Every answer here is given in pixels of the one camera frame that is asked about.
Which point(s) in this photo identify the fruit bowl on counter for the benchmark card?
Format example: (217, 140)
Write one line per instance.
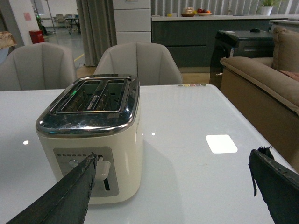
(203, 12)

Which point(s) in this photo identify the right grey upholstered chair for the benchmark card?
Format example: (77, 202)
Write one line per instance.
(152, 63)

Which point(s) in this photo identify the grey curtain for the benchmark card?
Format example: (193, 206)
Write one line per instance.
(97, 26)

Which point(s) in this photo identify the left grey upholstered chair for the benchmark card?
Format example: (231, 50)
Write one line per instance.
(40, 66)

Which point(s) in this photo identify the white drawer cabinet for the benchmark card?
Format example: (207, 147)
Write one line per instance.
(132, 20)

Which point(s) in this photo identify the cream two-slot toaster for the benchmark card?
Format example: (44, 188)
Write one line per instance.
(97, 114)

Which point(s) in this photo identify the dark grey kitchen counter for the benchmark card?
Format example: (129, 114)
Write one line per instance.
(190, 40)

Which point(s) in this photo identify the grey upholstered chair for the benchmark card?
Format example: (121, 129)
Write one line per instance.
(152, 63)
(40, 66)

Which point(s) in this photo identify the black computer mouse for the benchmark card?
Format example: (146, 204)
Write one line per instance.
(255, 30)

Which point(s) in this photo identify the beige sofa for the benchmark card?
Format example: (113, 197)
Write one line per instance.
(266, 92)

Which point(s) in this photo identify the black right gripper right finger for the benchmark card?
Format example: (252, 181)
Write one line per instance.
(278, 185)

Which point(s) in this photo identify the blue round plate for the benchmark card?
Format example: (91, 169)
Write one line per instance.
(4, 52)

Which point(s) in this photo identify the potted plant white pot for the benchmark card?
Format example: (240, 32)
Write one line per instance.
(265, 7)

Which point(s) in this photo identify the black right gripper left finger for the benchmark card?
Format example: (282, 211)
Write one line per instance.
(67, 201)

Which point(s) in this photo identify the slice of brown bread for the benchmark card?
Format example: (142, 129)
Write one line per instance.
(6, 40)

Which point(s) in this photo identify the wooden bowl with food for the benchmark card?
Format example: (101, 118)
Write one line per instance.
(188, 12)

